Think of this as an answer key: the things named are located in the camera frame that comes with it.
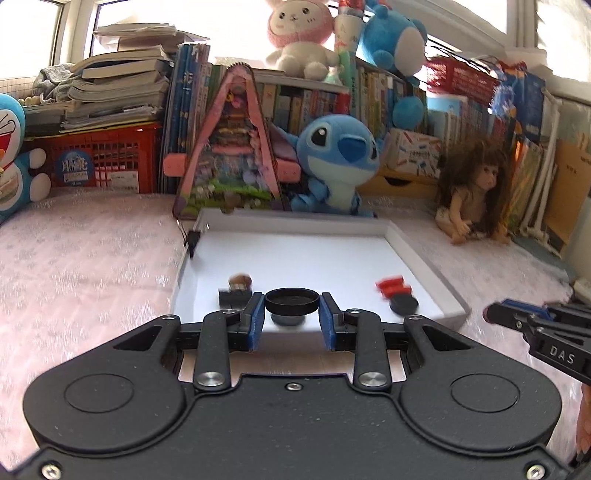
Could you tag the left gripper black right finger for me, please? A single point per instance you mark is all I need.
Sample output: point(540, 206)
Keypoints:
point(365, 335)

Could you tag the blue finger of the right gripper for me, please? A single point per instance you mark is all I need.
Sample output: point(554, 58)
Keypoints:
point(554, 311)
point(514, 319)

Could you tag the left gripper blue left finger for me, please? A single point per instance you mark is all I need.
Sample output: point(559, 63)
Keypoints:
point(216, 336)

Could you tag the black binder clip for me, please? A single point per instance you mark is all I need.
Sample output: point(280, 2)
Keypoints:
point(191, 235)
point(234, 299)

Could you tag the red crayon piece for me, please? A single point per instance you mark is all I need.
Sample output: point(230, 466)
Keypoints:
point(390, 283)
point(396, 290)

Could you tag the brown walnut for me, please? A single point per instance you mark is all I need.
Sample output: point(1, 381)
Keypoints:
point(240, 281)

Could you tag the black round puck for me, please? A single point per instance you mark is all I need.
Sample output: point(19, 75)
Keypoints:
point(404, 304)
point(287, 321)

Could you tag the black round lid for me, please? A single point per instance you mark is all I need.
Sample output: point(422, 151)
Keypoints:
point(291, 301)

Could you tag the operator right hand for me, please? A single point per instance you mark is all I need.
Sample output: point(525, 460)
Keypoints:
point(583, 435)

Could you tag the white shallow cardboard box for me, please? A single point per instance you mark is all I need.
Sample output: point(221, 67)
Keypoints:
point(343, 255)

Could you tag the black binder clip on box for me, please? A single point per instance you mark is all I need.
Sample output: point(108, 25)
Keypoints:
point(191, 235)

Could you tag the brown haired baby doll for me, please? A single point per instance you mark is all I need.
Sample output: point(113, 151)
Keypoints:
point(474, 189)

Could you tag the wooden drawer shelf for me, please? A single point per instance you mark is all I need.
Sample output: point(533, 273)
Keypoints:
point(391, 183)

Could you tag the pink triangular toy house box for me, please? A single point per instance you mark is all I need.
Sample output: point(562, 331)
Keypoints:
point(231, 165)

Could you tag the blue Stitch plush toy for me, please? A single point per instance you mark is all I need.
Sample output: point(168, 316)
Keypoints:
point(338, 153)

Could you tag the white pencil pattern box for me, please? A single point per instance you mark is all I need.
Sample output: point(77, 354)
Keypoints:
point(412, 153)

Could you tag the row of books on shelf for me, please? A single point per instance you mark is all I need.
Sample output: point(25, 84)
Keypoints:
point(370, 94)

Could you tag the blue round plush ball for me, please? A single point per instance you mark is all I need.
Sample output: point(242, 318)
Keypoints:
point(408, 113)

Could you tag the red hanging plastic basket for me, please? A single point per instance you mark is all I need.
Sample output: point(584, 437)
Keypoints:
point(447, 75)

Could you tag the blue Doraemon plush toy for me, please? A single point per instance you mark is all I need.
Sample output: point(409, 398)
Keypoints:
point(19, 185)

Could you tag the stack of grey books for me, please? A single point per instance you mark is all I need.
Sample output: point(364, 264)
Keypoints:
point(124, 85)

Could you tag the blue plush toy on shelf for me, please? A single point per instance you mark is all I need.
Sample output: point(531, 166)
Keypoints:
point(392, 41)

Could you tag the white pink bunny plush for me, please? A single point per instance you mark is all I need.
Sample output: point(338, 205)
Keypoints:
point(298, 31)

